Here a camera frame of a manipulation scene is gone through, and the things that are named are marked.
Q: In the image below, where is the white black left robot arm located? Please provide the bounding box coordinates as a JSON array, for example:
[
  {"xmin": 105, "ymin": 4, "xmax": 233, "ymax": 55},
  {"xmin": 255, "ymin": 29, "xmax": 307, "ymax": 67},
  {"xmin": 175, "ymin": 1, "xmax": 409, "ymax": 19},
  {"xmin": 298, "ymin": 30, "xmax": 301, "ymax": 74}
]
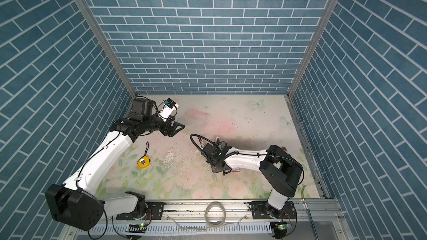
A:
[{"xmin": 45, "ymin": 96, "xmax": 184, "ymax": 231}]

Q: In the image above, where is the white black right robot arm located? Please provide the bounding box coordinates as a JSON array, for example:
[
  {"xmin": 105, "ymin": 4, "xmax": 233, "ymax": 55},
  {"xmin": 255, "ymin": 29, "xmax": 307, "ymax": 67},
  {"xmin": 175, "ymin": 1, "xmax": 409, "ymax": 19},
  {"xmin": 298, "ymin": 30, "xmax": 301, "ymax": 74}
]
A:
[{"xmin": 190, "ymin": 134, "xmax": 305, "ymax": 211}]

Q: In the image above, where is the coiled clear tube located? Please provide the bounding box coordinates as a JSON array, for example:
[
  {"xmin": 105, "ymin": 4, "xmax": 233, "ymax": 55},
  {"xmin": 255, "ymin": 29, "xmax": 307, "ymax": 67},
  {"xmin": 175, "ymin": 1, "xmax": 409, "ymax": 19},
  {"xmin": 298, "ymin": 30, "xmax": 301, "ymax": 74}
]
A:
[{"xmin": 204, "ymin": 201, "xmax": 226, "ymax": 228}]

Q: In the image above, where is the yellow tape measure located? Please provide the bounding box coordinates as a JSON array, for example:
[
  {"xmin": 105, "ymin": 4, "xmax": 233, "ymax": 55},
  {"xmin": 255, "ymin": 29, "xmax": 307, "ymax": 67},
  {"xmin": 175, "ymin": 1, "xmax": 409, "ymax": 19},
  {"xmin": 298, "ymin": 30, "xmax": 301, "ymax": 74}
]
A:
[{"xmin": 137, "ymin": 142, "xmax": 151, "ymax": 169}]

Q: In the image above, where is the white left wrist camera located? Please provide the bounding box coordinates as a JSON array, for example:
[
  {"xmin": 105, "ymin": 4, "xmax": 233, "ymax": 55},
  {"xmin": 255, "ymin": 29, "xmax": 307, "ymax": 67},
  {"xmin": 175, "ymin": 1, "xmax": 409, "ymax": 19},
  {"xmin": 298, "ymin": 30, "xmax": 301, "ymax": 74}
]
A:
[{"xmin": 159, "ymin": 98, "xmax": 179, "ymax": 122}]

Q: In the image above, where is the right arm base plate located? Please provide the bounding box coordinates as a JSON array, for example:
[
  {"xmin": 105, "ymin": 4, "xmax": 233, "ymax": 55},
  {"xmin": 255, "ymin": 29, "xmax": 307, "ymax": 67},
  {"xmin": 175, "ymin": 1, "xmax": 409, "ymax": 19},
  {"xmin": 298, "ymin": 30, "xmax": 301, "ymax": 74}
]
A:
[{"xmin": 249, "ymin": 201, "xmax": 297, "ymax": 220}]

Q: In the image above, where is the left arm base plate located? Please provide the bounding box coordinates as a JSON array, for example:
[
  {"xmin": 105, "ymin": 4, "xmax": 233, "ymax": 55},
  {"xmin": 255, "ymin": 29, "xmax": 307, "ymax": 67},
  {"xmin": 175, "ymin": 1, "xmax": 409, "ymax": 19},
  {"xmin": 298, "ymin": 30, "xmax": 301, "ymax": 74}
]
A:
[{"xmin": 116, "ymin": 202, "xmax": 165, "ymax": 221}]

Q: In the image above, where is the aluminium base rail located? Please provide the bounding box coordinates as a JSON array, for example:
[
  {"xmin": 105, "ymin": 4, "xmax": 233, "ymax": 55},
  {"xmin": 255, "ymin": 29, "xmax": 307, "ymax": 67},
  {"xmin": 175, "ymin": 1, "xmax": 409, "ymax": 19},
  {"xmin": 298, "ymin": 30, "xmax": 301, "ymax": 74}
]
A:
[{"xmin": 59, "ymin": 198, "xmax": 352, "ymax": 240}]

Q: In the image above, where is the aluminium corner post left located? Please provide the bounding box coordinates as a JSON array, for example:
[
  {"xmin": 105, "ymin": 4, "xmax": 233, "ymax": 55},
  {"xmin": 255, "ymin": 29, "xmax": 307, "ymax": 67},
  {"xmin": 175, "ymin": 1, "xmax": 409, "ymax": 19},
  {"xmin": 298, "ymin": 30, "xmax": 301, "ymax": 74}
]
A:
[{"xmin": 74, "ymin": 0, "xmax": 137, "ymax": 98}]

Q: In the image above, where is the aluminium corner post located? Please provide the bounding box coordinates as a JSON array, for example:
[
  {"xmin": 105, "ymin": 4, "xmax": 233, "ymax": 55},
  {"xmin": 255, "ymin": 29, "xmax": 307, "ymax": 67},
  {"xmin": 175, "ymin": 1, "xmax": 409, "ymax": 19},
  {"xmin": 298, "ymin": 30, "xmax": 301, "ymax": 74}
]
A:
[
  {"xmin": 288, "ymin": 0, "xmax": 338, "ymax": 99},
  {"xmin": 74, "ymin": 0, "xmax": 137, "ymax": 98}
]

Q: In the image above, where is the aluminium corner post right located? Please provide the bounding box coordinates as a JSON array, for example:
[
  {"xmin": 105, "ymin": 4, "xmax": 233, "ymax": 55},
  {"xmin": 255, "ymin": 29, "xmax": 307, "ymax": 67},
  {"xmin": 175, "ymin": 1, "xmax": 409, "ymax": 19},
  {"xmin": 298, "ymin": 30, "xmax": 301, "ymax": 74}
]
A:
[{"xmin": 288, "ymin": 0, "xmax": 338, "ymax": 99}]

